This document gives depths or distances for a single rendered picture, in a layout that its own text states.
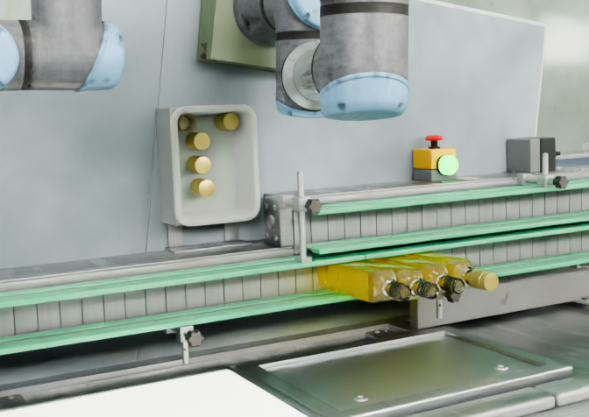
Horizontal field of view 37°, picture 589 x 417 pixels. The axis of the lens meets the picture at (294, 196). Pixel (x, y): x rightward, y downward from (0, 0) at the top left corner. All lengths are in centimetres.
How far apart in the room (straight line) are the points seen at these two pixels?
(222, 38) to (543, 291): 95
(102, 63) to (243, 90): 84
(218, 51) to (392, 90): 63
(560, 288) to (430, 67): 60
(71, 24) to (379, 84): 39
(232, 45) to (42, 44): 79
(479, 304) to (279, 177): 53
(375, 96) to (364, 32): 8
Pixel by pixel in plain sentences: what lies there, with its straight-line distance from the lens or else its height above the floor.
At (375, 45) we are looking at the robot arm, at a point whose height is 145.
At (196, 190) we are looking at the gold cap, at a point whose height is 80.
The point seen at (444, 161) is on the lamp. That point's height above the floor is 85.
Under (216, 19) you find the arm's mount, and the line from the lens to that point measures 171.
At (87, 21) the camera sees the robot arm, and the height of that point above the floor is 144.
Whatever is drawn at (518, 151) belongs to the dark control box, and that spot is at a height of 79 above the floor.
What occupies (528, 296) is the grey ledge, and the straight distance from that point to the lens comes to 210.
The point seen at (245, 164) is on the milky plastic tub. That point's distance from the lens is 174.
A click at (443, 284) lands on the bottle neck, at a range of 164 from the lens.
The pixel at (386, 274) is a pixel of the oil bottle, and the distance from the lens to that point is 160.
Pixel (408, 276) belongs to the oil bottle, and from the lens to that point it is 162.
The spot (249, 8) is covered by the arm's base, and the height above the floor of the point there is 88.
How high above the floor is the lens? 239
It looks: 62 degrees down
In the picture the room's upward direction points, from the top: 99 degrees clockwise
